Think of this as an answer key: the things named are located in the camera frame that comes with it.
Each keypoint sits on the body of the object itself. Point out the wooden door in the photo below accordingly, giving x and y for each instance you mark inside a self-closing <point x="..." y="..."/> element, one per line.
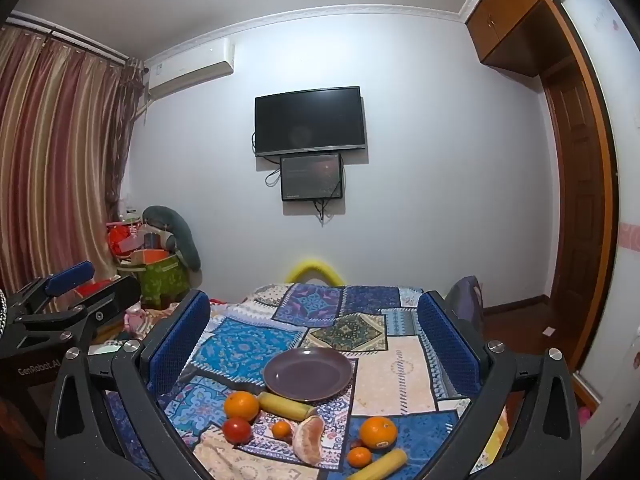
<point x="575" y="185"/>

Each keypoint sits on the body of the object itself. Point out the red bag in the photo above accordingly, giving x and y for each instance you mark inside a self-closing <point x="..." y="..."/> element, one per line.
<point x="120" y="240"/>

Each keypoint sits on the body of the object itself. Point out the red box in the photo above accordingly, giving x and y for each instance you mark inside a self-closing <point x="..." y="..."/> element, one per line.
<point x="87" y="290"/>

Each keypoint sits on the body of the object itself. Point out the small tangerine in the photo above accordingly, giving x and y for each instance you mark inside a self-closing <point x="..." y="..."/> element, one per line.
<point x="359" y="457"/>
<point x="281" y="430"/>

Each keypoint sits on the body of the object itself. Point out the striped curtain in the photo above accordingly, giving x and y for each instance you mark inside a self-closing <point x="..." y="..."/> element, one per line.
<point x="50" y="160"/>

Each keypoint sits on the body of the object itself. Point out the black wall television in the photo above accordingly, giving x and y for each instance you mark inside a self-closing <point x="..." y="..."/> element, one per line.
<point x="310" y="120"/>

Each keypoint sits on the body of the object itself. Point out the patchwork printed tablecloth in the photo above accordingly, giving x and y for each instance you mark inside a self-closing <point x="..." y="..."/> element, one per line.
<point x="400" y="370"/>

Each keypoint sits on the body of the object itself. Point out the grey chair back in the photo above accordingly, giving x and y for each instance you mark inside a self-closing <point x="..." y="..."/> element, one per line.
<point x="465" y="295"/>

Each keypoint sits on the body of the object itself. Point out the red tomato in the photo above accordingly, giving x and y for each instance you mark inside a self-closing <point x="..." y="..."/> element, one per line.
<point x="236" y="431"/>

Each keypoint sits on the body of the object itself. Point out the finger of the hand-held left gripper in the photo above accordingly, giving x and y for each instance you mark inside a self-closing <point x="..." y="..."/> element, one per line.
<point x="70" y="277"/>
<point x="115" y="292"/>

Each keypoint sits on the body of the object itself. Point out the small black wall monitor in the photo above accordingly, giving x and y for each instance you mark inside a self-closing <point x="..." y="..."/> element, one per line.
<point x="310" y="177"/>

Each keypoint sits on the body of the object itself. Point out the peeled pomelo segment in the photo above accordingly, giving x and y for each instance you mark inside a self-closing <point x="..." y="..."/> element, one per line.
<point x="310" y="440"/>

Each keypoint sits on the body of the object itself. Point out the purple plate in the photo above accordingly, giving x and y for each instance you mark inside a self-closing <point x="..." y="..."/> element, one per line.
<point x="307" y="372"/>

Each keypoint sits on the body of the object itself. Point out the wooden overhead cabinet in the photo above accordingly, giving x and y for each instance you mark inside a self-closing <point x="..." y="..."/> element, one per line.
<point x="510" y="15"/>

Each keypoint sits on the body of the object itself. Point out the white wardrobe sliding door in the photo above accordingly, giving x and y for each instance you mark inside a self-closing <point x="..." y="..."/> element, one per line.
<point x="615" y="160"/>

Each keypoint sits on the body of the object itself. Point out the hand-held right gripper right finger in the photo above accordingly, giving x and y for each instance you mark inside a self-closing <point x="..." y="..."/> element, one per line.
<point x="445" y="340"/>

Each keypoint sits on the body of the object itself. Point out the pink toy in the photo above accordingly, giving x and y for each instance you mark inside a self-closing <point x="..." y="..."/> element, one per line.
<point x="134" y="320"/>

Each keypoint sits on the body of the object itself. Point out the yellow corn cob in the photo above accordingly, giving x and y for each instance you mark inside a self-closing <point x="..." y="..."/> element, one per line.
<point x="285" y="405"/>
<point x="382" y="465"/>

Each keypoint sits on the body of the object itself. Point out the large orange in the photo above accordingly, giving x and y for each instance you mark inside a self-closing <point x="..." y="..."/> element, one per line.
<point x="378" y="432"/>
<point x="241" y="405"/>

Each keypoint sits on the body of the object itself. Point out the curtain rail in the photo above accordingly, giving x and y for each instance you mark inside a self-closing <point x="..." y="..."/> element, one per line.
<point x="75" y="37"/>

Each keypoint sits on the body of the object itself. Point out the green storage box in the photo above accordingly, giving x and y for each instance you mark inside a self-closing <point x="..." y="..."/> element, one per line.
<point x="162" y="280"/>

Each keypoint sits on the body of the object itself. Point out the white air conditioner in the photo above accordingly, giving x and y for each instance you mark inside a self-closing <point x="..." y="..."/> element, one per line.
<point x="190" y="72"/>

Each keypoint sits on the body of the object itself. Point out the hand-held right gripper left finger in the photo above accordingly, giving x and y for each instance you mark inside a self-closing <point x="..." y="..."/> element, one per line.
<point x="175" y="340"/>

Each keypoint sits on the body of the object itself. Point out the orange box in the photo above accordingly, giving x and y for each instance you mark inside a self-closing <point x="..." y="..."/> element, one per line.
<point x="150" y="256"/>

